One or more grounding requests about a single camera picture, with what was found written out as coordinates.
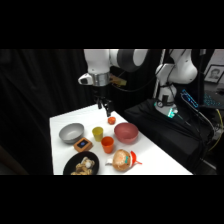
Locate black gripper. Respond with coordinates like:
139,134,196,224
92,85,115,118

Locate pink bowl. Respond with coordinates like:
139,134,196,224
113,122,140,145

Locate grey bowl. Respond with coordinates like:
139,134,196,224
58,122,86,145

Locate yellow cup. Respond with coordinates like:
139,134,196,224
91,126,105,143

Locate orange cup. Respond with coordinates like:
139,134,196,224
100,136,115,155

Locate orange block with blue screen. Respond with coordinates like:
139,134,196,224
73,136,94,153

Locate bagged round bread, red clip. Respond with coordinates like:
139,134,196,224
105,148,143,173

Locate black robot stand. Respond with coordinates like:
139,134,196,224
123,98,224,176

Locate beige food pieces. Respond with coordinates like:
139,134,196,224
70,156,96,176

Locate black curtain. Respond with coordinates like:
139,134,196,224
0,49,161,176

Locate small green light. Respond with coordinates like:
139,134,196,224
166,107,178,119

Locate black plate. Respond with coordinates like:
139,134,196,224
62,150,101,176

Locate black device with blue lights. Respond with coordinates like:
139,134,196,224
180,88,201,110

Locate framed portrait picture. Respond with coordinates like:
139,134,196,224
203,64,224,85

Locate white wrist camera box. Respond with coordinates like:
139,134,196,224
77,73,93,86

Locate yellow cable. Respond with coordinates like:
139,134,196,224
209,108,224,152

